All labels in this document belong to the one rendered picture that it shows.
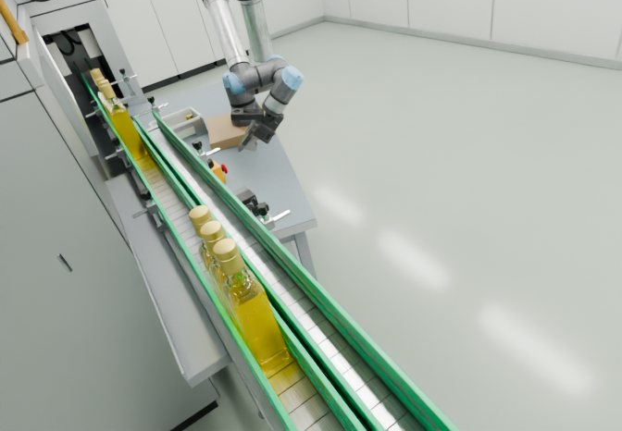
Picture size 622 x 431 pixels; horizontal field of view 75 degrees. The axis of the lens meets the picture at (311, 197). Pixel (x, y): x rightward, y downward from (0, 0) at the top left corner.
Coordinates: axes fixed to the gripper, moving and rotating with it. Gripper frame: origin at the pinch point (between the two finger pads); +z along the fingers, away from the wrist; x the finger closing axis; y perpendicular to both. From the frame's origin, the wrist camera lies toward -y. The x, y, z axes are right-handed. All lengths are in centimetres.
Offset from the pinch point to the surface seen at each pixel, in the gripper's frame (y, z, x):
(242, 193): 4.0, 0.0, -26.5
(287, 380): 12, -14, -95
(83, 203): -33, 6, -52
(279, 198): 17.3, -1.3, -20.6
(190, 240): -7, 4, -51
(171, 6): -86, 87, 398
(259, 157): 11.0, 5.0, 10.5
